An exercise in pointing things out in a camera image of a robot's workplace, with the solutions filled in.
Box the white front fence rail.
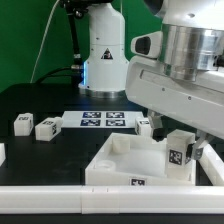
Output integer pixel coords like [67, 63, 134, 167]
[0, 186, 224, 214]

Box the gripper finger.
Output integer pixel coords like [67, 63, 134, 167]
[147, 111, 164, 140]
[188, 130, 214, 160]

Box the black cable with connector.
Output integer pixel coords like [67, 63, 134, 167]
[34, 0, 92, 84]

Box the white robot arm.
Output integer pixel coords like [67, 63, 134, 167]
[79, 0, 224, 156]

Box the white sheet with markers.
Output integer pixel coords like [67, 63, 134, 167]
[62, 111, 143, 128]

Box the white right fence rail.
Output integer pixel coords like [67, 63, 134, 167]
[199, 144, 224, 187]

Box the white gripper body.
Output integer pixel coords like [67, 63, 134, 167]
[126, 56, 224, 139]

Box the white thin cable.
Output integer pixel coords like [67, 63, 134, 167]
[29, 0, 63, 84]

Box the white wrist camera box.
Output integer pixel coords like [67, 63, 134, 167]
[131, 31, 163, 59]

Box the white left fence rail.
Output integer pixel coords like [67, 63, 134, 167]
[0, 143, 6, 166]

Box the white fence rail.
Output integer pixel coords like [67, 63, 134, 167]
[0, 143, 6, 166]
[0, 186, 224, 214]
[199, 144, 224, 187]

